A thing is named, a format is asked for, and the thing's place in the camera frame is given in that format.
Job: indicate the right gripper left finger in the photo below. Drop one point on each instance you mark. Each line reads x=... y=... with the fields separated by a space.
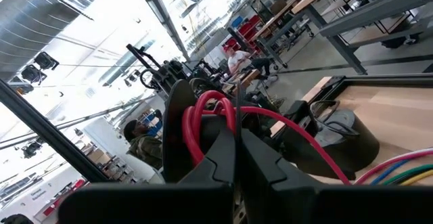
x=152 y=205

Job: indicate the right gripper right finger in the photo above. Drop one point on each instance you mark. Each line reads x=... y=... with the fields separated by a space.
x=321 y=207

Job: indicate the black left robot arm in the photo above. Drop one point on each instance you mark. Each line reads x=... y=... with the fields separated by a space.
x=169 y=73

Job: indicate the person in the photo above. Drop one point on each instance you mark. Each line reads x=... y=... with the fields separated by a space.
x=145 y=148
x=240 y=60

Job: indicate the black track spotlight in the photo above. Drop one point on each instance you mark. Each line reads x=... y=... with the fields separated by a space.
x=45 y=61
x=32 y=74

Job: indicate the black table frame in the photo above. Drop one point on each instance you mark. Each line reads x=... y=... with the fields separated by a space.
x=389 y=81

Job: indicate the black rig post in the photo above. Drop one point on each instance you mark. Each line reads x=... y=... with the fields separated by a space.
x=50 y=132

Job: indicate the rolling metal frame workbench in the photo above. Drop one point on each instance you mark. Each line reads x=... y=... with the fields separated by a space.
x=372 y=9

